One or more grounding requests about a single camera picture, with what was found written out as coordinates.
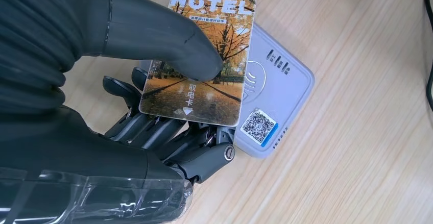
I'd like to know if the black laptop power cable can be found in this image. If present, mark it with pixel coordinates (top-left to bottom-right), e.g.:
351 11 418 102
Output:
423 0 433 112

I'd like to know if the grey card reader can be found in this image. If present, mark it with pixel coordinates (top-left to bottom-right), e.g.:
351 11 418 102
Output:
139 0 316 160

